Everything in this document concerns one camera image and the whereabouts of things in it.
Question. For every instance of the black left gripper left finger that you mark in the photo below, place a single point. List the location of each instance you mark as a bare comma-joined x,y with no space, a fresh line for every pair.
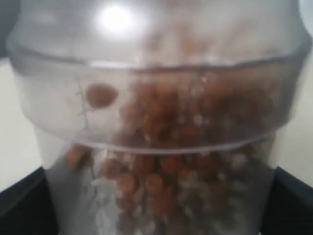
26,207

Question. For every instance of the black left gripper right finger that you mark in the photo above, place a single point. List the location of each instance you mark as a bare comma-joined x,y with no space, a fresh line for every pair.
289,210

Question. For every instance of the clear plastic shaker bottle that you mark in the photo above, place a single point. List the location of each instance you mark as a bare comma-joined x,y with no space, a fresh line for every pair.
158,117

